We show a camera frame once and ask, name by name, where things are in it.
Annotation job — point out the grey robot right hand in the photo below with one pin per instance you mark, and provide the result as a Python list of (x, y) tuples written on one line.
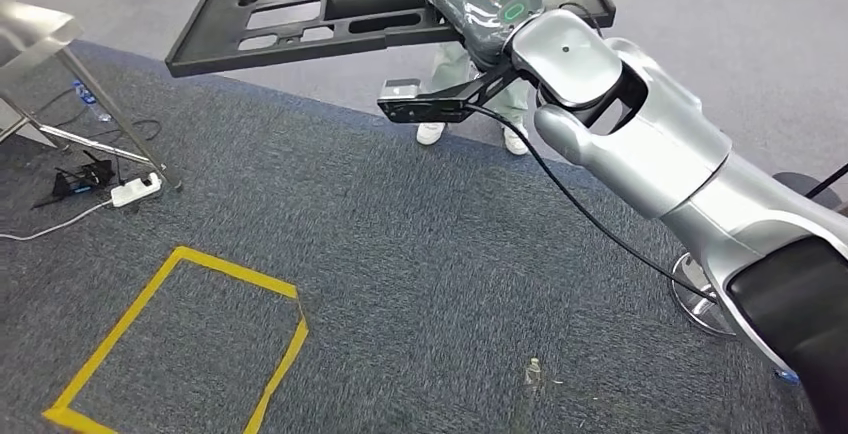
[(484, 0)]

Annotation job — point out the black plastic panel part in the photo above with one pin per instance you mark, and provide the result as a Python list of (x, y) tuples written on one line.
[(208, 37)]

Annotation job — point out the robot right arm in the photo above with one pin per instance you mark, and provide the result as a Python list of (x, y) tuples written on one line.
[(662, 146)]

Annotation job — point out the stainless steel workbench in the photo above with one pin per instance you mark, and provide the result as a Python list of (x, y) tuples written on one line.
[(33, 27)]

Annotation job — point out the person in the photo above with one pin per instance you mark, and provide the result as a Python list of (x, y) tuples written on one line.
[(450, 66)]

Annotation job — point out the yellow floor tape square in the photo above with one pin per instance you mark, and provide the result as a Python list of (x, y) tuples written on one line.
[(232, 271)]

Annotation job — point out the small silver tape scrap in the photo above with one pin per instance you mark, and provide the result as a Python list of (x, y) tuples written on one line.
[(533, 371)]

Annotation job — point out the white power strip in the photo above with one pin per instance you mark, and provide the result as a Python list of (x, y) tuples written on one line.
[(136, 190)]

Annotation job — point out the clear plastic water bottle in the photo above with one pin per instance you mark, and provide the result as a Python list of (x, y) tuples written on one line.
[(89, 100)]

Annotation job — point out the black power adapter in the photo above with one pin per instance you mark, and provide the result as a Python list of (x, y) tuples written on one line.
[(83, 176)]

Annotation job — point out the pale wrist camera, black bracket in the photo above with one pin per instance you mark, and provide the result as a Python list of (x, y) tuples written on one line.
[(430, 112)]

